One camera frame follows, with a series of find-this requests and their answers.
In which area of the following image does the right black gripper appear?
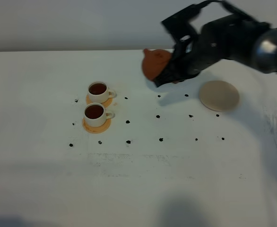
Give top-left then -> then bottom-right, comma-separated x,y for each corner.
153,35 -> 221,87

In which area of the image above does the brown clay teapot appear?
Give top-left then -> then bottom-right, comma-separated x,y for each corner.
142,48 -> 172,85

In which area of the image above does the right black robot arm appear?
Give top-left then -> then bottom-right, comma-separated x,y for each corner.
152,14 -> 277,87

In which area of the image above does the cream teapot coaster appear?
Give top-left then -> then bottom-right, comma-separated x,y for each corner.
199,80 -> 240,112

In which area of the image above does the rear orange coaster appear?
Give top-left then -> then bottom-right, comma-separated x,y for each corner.
86,93 -> 113,107

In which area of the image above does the orange coaster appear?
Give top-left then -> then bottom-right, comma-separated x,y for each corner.
82,118 -> 111,134
86,93 -> 113,107

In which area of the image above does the rear white teacup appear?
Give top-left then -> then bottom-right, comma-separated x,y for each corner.
87,81 -> 116,104

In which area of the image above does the white teacup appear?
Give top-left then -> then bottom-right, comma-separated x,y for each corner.
87,81 -> 116,104
84,103 -> 115,128

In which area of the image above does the front white teacup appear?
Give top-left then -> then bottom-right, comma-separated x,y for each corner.
84,103 -> 115,128

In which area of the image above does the front orange coaster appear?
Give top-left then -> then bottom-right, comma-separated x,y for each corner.
82,118 -> 111,134

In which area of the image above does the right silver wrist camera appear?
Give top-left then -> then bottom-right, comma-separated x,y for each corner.
161,4 -> 201,43

